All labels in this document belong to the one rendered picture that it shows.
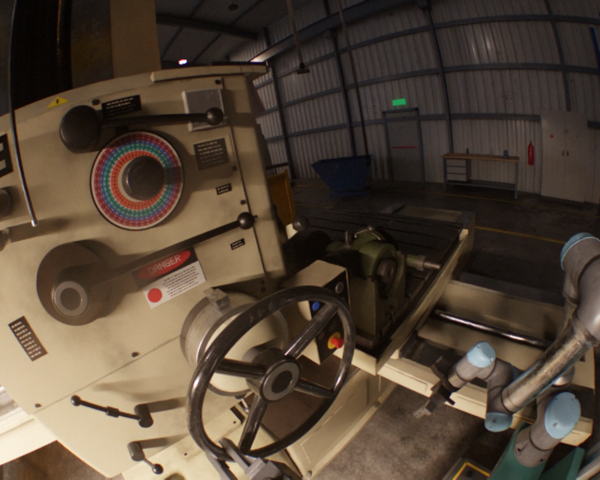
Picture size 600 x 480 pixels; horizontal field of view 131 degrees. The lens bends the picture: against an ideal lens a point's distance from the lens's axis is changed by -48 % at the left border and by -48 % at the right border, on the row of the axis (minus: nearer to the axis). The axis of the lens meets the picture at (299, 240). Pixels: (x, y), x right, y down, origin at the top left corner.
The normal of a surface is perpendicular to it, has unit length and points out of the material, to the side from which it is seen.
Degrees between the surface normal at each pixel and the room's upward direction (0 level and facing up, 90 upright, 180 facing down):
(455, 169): 90
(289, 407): 0
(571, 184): 90
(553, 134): 90
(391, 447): 0
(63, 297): 90
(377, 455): 0
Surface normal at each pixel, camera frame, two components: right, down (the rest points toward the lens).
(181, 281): 0.68, 0.16
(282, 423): -0.17, -0.91
